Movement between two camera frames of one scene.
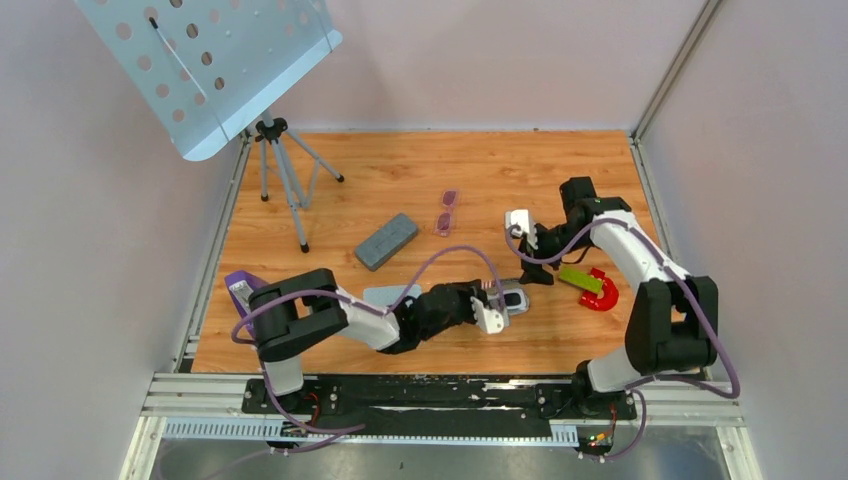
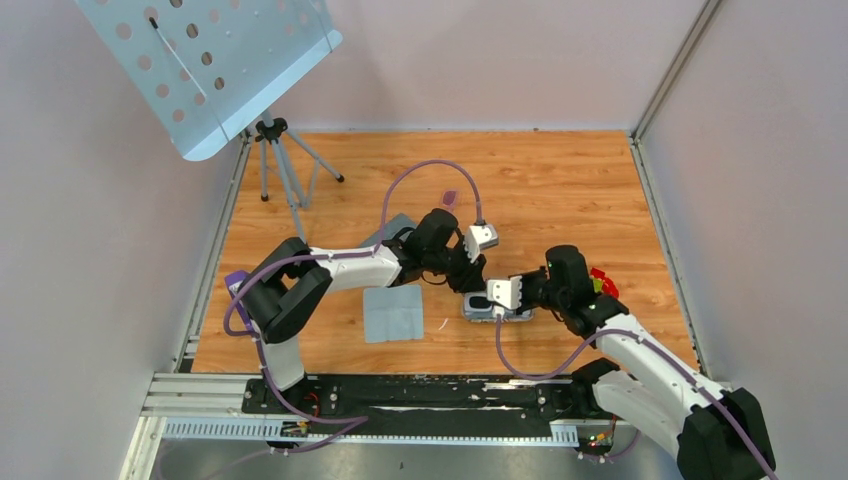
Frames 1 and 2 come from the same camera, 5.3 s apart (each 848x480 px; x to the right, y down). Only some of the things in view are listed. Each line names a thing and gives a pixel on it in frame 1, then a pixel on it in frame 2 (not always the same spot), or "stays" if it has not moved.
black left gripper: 465,290 → 469,276
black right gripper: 534,273 → 526,279
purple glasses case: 240,284 stays
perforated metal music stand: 210,71 stays
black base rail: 433,407 stays
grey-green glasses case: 383,243 stays
